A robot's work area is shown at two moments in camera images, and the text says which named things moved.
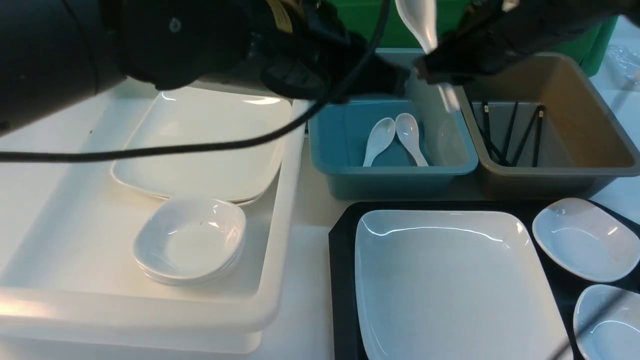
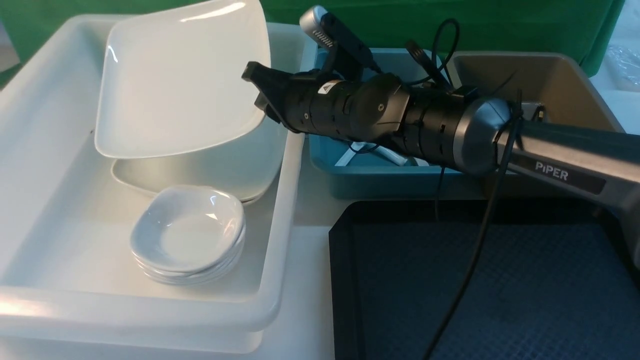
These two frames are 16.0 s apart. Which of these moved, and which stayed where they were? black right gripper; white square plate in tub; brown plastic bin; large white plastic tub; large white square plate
Moved: large white square plate; black right gripper
Stayed: white square plate in tub; brown plastic bin; large white plastic tub
